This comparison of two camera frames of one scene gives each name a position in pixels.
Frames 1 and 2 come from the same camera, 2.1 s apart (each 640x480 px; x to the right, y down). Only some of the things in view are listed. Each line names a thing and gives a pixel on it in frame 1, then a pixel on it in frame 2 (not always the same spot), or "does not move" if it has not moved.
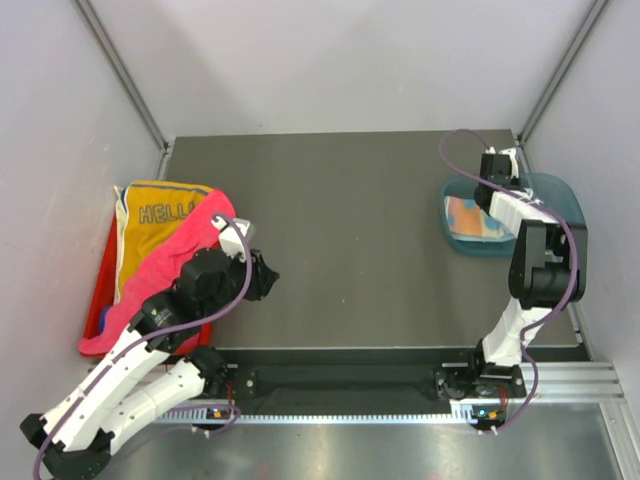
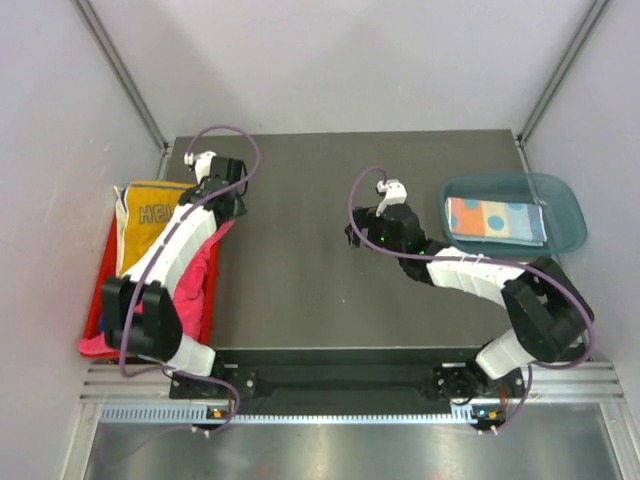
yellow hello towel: [146, 212] does not move
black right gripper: [515, 182] -> [365, 218]
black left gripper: [263, 277] -> [241, 209]
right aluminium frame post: [597, 10] does not move
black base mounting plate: [458, 382] does not move
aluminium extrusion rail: [572, 382] does not move
